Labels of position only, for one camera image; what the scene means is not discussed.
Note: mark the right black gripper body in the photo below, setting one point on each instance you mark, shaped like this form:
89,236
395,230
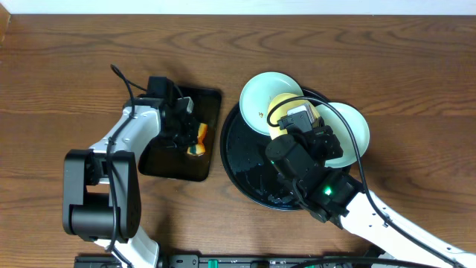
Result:
329,148

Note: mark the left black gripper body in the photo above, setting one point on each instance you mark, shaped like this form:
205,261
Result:
184,132

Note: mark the green and yellow sponge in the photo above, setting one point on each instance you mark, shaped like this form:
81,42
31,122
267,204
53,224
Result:
198,149

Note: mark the pale green plate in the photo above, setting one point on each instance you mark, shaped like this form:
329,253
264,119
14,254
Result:
358,125

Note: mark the yellow plate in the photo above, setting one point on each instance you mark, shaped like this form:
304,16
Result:
282,111

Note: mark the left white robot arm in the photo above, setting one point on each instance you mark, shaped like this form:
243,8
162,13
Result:
101,196

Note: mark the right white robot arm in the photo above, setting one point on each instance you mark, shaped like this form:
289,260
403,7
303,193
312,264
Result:
369,218

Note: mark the black rectangular tray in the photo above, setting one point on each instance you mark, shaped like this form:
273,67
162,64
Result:
157,160

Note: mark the round black tray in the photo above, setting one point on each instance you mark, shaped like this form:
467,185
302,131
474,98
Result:
245,160

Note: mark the light blue plate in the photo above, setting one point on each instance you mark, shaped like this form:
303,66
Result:
258,93

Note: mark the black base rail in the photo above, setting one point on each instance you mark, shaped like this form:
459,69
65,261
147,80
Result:
201,261

